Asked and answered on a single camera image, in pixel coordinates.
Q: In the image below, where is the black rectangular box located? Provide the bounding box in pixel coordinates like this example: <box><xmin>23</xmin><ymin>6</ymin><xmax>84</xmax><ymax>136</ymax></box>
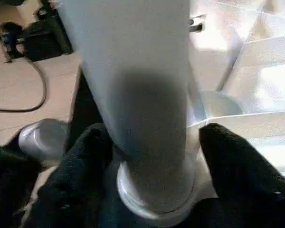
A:
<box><xmin>22</xmin><ymin>0</ymin><xmax>74</xmax><ymax>63</ymax></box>

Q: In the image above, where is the white plastic table top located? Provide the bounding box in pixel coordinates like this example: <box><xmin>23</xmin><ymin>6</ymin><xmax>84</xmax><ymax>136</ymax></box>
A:
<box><xmin>104</xmin><ymin>0</ymin><xmax>285</xmax><ymax>228</ymax></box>

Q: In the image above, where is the black floor cable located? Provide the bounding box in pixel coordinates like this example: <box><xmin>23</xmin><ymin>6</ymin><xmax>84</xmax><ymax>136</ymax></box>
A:
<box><xmin>0</xmin><ymin>58</ymin><xmax>48</xmax><ymax>113</ymax></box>

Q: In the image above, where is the white plastic table leg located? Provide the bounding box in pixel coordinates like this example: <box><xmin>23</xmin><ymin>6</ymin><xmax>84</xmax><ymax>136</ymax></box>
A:
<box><xmin>57</xmin><ymin>0</ymin><xmax>197</xmax><ymax>223</ymax></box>

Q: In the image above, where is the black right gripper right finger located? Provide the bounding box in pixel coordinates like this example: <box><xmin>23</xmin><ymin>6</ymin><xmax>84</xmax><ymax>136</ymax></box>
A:
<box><xmin>198</xmin><ymin>122</ymin><xmax>285</xmax><ymax>228</ymax></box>

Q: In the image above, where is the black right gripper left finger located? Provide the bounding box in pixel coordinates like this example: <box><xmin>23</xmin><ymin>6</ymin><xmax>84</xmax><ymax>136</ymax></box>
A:
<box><xmin>23</xmin><ymin>122</ymin><xmax>117</xmax><ymax>228</ymax></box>

